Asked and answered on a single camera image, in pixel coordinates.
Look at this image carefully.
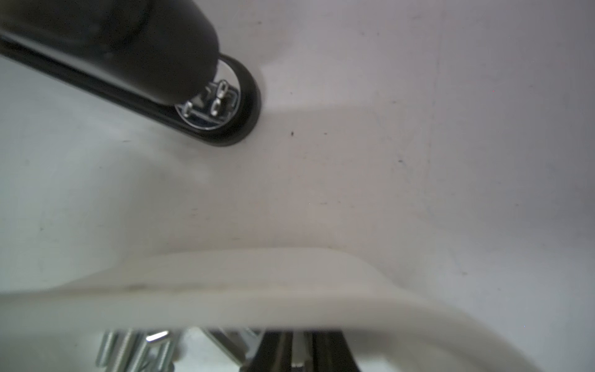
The thin silver screw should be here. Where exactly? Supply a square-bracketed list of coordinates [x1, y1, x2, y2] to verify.
[95, 330, 118, 368]

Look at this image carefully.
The large silver bolt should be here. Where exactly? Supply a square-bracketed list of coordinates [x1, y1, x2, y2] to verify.
[126, 330, 181, 372]

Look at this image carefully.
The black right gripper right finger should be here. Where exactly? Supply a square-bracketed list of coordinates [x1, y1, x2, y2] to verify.
[311, 331, 360, 372]

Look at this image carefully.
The black stapler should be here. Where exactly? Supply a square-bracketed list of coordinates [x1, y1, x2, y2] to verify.
[1, 1, 261, 147]

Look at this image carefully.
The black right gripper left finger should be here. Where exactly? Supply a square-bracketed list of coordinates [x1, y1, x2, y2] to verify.
[241, 331, 293, 372]

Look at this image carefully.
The white plastic storage box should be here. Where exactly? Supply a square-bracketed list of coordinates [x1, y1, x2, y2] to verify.
[1, 248, 536, 371]

